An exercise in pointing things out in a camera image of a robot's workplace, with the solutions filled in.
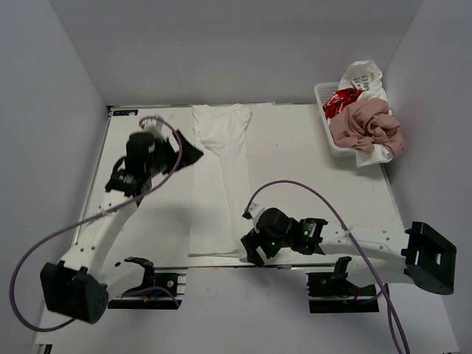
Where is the white t shirt black print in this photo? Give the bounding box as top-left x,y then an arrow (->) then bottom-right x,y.
189,104 -> 252,258

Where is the pink t shirt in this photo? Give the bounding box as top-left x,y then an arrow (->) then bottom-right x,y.
329,97 -> 404,158

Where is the white t shirt red print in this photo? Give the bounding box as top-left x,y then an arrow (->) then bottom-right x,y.
322,88 -> 363,119

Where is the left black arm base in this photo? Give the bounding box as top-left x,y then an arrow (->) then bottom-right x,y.
108,269 -> 187,310

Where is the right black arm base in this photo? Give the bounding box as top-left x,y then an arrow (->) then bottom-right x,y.
307,272 -> 380,314

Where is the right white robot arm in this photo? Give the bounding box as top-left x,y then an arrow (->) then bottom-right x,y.
241,204 -> 457,295

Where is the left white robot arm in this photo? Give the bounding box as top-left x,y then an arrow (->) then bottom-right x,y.
40,131 -> 204,324

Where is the blue label sticker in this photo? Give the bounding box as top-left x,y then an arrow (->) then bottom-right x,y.
112,109 -> 139,117

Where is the white plastic basket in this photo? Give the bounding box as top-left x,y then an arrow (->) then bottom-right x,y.
313,81 -> 355,159

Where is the white t shirt with lettering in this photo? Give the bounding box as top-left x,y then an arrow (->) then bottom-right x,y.
337,60 -> 394,167

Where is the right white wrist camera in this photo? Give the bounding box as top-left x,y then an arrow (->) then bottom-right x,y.
242,203 -> 265,221

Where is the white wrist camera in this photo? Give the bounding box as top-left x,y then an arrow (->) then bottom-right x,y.
139,115 -> 163,136
242,203 -> 265,221

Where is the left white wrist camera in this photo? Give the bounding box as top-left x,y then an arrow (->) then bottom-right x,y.
139,115 -> 163,136

